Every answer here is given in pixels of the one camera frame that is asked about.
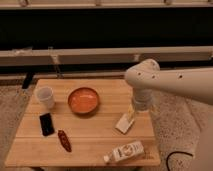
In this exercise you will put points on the black post foot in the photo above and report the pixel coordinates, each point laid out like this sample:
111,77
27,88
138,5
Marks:
27,80

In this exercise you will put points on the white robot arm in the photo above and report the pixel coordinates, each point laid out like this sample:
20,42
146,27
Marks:
196,84

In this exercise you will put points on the orange ceramic bowl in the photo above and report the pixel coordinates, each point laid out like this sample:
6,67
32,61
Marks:
83,100

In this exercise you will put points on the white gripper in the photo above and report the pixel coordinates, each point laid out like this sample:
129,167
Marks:
141,100

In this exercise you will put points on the black rectangular phone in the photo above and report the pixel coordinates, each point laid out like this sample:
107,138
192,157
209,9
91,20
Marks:
46,124

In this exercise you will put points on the wooden table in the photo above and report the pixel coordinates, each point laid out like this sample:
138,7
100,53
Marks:
91,138

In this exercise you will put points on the white sponge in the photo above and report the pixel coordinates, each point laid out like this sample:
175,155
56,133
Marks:
124,123

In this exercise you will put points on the white plastic cup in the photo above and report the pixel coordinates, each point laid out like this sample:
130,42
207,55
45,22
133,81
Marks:
44,95

